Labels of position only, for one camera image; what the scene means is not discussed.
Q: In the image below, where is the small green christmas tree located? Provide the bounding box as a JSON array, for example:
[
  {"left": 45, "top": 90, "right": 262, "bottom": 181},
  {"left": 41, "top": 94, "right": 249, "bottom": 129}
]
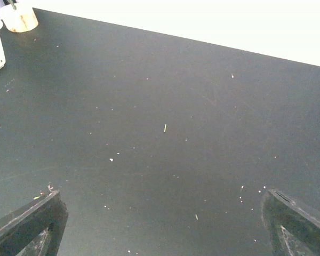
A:
[{"left": 0, "top": 1, "right": 39, "bottom": 33}]

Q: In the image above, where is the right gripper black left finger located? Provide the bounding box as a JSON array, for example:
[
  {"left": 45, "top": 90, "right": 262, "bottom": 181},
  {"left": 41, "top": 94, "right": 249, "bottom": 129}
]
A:
[{"left": 0, "top": 190, "right": 69, "bottom": 255}]

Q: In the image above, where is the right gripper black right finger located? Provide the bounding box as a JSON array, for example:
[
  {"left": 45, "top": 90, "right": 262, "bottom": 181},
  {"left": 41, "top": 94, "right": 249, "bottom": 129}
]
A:
[{"left": 261, "top": 189, "right": 320, "bottom": 255}]

